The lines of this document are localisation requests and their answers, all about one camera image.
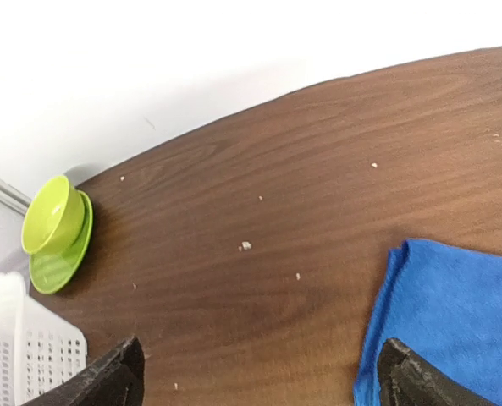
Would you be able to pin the white plastic perforated basket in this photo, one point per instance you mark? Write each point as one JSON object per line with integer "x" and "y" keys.
{"x": 39, "y": 350}

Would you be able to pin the lime green bowl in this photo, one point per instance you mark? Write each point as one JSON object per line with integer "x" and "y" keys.
{"x": 56, "y": 233}

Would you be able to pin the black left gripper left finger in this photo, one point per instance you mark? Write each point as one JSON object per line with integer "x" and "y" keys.
{"x": 116, "y": 378}

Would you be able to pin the blue cloth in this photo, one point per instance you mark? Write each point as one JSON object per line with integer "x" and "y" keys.
{"x": 445, "y": 303}

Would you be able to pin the left aluminium corner post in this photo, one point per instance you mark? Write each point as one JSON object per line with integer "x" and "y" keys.
{"x": 13, "y": 198}

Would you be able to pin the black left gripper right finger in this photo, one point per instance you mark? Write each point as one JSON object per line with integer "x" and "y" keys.
{"x": 405, "y": 378}

